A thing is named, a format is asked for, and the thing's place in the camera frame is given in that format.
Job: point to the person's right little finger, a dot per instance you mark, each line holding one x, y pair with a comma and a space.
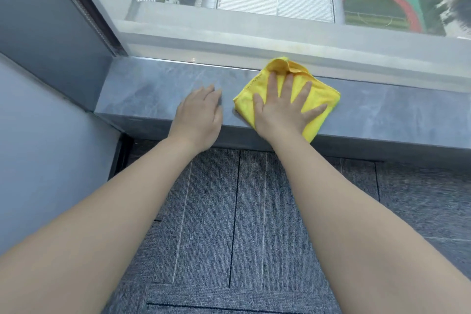
315, 112

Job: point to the person's right middle finger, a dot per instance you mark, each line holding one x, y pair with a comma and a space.
286, 87

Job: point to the person's left hand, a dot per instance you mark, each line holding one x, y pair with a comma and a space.
197, 120

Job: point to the grey stone window sill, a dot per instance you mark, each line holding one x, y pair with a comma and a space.
382, 115

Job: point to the yellow microfibre cleaning cloth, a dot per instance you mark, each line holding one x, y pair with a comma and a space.
320, 95

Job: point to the person's left forearm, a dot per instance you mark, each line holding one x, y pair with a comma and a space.
103, 221

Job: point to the person's left thumb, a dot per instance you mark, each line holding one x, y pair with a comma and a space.
219, 117

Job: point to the grey metal window frame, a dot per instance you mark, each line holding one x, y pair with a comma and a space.
92, 8

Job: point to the person's right hand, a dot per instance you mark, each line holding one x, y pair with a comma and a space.
281, 118

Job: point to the person's right thumb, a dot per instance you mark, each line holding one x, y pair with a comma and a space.
258, 103

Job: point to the person's right forearm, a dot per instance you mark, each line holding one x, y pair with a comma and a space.
353, 229

